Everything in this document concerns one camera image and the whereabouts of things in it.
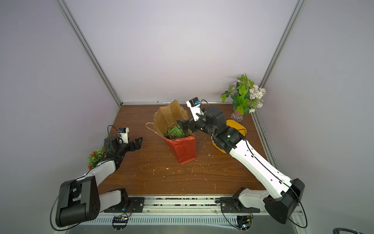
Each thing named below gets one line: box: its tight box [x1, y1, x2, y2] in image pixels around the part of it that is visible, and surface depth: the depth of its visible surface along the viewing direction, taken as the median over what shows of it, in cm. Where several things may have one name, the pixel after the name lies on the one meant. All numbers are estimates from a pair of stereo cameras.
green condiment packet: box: [168, 126, 186, 139], surface depth 97 cm
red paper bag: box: [145, 99, 197, 165], surface depth 85 cm
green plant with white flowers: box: [220, 73, 267, 116], surface depth 87 cm
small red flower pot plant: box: [87, 148, 104, 171], surface depth 77 cm
